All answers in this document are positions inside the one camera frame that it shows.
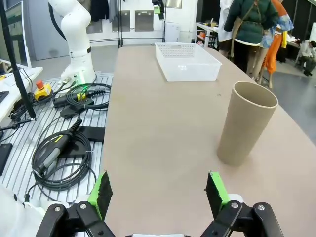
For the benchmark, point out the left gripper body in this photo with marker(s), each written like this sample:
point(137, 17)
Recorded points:
point(157, 2)

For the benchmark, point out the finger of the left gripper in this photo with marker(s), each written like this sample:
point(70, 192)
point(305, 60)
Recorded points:
point(162, 11)
point(157, 10)

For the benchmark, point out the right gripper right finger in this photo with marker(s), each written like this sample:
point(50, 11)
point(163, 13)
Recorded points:
point(217, 197)

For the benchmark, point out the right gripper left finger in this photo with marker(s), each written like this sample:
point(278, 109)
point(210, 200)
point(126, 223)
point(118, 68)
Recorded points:
point(98, 197)

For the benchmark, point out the white perforated plastic basket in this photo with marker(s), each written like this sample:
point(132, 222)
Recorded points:
point(197, 74)

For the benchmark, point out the tall beige cup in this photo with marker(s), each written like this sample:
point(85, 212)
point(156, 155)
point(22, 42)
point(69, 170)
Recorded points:
point(242, 128)

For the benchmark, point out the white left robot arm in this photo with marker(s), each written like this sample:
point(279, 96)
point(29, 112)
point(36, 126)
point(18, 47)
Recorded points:
point(76, 24)

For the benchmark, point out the white air purifier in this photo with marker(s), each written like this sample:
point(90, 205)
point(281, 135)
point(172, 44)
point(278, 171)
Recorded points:
point(172, 32)

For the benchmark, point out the white table with orange item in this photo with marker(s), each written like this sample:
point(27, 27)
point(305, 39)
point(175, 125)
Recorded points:
point(206, 27)

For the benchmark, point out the hanging black garment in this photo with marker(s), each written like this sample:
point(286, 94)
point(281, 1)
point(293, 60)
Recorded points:
point(98, 10)

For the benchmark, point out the white coat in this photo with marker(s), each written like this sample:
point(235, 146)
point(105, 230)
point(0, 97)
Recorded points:
point(225, 19)

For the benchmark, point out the mannequin in green jacket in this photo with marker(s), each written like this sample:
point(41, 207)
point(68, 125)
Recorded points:
point(251, 24)

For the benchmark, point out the black flat device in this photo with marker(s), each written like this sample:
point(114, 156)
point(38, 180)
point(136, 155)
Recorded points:
point(5, 155)

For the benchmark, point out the mannequin in orange clothes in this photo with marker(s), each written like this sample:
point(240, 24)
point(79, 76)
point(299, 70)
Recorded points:
point(274, 47)

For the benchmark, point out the yellow emergency stop button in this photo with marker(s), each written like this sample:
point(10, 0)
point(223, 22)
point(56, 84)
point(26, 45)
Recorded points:
point(43, 92)

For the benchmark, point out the computer monitor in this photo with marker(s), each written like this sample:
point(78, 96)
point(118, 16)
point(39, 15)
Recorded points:
point(14, 37)

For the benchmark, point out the black tripod pole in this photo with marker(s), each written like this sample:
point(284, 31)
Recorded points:
point(17, 71)

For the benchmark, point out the seated person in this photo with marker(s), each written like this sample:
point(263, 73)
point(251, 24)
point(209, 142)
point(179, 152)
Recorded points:
point(307, 54)

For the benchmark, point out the grey metal wall panel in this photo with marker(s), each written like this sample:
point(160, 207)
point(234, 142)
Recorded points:
point(175, 3)
point(121, 22)
point(144, 21)

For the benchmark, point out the black flat bracket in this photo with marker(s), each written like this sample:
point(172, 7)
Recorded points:
point(95, 133)

